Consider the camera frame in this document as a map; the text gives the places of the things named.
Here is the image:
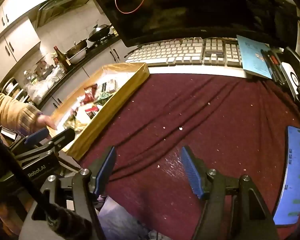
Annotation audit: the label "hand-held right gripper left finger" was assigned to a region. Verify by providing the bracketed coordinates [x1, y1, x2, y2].
[39, 145, 117, 240]

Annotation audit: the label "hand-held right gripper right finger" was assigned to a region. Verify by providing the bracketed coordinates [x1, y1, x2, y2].
[181, 145, 281, 240]

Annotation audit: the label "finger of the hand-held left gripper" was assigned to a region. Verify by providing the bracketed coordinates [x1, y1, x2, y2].
[11, 127, 51, 153]
[15, 127, 77, 163]

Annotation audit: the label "pile of snack packets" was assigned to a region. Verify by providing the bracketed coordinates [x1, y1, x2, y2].
[62, 79, 119, 133]

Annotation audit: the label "golden cardboard box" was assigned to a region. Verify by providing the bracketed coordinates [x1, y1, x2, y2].
[44, 62, 150, 161]

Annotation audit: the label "person's left forearm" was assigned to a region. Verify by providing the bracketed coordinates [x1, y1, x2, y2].
[0, 85, 44, 136]

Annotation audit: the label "person's left hand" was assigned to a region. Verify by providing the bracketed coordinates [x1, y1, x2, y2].
[36, 114, 58, 131]

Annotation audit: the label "white plastic bag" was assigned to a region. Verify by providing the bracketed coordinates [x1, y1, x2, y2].
[97, 196, 165, 240]

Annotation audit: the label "clear plastic bags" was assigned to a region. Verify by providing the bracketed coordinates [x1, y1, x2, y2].
[24, 65, 65, 105]

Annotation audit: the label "dish rack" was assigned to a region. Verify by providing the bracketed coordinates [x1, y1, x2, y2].
[2, 76, 28, 101]

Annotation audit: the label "maroon tablecloth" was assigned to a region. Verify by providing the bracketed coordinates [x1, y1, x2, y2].
[77, 74, 300, 240]

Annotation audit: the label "dark sauce bottle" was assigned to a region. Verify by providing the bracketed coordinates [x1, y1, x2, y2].
[53, 45, 71, 72]

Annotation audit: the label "metal bowl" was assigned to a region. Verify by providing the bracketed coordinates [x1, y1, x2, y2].
[67, 50, 87, 64]

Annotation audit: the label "grey base cabinets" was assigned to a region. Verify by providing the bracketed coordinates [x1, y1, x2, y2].
[39, 39, 133, 117]

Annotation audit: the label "metal cooking pot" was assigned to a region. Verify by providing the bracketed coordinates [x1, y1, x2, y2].
[65, 39, 88, 55]

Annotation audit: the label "black wok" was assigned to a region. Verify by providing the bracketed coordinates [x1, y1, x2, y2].
[87, 24, 113, 42]

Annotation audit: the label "white computer keyboard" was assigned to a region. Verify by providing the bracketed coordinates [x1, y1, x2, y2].
[125, 37, 243, 68]

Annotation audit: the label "kitchen range hood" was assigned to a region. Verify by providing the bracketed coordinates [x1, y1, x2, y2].
[35, 0, 93, 28]

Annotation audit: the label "light blue notebook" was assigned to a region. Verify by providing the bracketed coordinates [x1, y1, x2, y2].
[236, 34, 274, 79]

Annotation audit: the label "black and white device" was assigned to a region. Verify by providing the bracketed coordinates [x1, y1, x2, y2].
[281, 46, 300, 106]

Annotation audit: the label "black computer monitor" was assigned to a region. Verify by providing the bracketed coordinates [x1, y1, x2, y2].
[82, 0, 298, 48]

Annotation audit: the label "black cable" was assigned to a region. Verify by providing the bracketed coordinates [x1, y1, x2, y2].
[0, 130, 65, 228]

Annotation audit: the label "white wall cabinets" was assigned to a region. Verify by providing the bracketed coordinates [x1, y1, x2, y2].
[0, 0, 84, 85]

